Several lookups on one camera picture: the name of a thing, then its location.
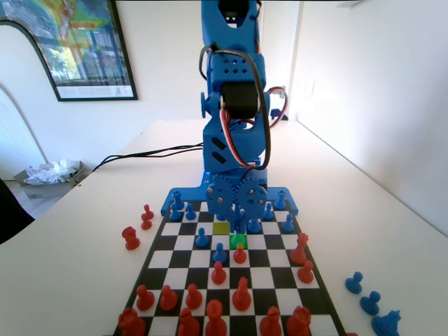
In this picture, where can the blue printed robot arm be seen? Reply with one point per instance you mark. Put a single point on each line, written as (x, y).
(238, 64)

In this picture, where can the blue rook chess piece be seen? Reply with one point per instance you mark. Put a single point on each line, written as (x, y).
(279, 202)
(178, 199)

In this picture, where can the blue knight chess piece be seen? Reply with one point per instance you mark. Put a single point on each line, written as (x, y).
(254, 227)
(385, 325)

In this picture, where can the black and white chessboard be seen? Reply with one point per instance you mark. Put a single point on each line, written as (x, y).
(273, 241)

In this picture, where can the blue table clamp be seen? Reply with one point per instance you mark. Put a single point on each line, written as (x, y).
(280, 117)

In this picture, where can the white door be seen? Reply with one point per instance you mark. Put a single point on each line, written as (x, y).
(280, 42)

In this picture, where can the crumpled white plastic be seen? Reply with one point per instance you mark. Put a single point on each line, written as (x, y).
(49, 173)

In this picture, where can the cardboard box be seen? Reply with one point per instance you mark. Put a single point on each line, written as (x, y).
(42, 192)

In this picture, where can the black chair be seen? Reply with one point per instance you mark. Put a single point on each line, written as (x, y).
(12, 217)

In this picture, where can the white arched panel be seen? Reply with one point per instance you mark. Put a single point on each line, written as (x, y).
(17, 63)

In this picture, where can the blue printed base plate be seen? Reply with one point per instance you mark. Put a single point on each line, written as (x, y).
(189, 195)

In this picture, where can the dark framed wall poster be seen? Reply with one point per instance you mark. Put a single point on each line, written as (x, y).
(87, 42)

